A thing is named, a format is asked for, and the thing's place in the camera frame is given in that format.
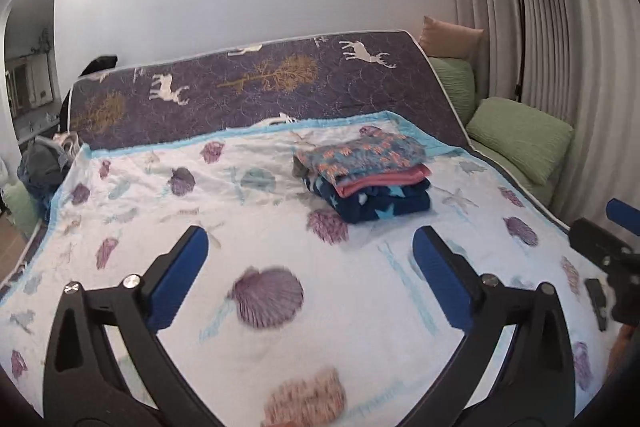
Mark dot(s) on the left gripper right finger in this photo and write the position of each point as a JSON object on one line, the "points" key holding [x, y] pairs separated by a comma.
{"points": [[514, 364]]}

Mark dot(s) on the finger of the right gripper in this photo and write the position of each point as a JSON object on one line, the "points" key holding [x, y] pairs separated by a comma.
{"points": [[624, 215]]}

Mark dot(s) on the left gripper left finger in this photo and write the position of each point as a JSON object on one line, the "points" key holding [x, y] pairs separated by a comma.
{"points": [[82, 382]]}

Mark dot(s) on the teal floral patterned garment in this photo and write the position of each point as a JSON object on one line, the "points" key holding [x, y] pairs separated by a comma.
{"points": [[374, 152]]}

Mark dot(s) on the blue grey clothes pile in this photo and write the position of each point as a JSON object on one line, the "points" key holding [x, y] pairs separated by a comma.
{"points": [[44, 166]]}

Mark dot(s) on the black remote control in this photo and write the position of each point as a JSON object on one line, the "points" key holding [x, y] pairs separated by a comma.
{"points": [[598, 302]]}

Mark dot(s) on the large green pillow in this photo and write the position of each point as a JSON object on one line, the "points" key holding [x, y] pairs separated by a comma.
{"points": [[535, 142]]}

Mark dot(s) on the grey pleated curtain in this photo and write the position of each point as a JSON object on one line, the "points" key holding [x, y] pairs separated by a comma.
{"points": [[582, 66]]}

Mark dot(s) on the folded pink garment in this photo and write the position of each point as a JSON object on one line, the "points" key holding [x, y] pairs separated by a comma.
{"points": [[409, 176]]}

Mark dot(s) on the small green pillow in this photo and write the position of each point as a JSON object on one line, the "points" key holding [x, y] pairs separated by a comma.
{"points": [[457, 78]]}

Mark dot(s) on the white seashell quilt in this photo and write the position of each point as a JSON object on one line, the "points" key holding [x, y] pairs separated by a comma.
{"points": [[287, 288]]}

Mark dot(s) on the folded navy star blanket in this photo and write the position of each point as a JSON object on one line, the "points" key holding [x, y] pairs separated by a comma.
{"points": [[373, 202]]}

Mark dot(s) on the peach pillow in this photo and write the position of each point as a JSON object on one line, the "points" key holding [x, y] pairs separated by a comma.
{"points": [[444, 40]]}

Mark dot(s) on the dark purple deer mattress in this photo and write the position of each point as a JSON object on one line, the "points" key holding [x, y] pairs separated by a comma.
{"points": [[319, 77]]}

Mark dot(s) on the arched wall mirror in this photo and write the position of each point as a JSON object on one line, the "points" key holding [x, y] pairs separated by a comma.
{"points": [[31, 76]]}

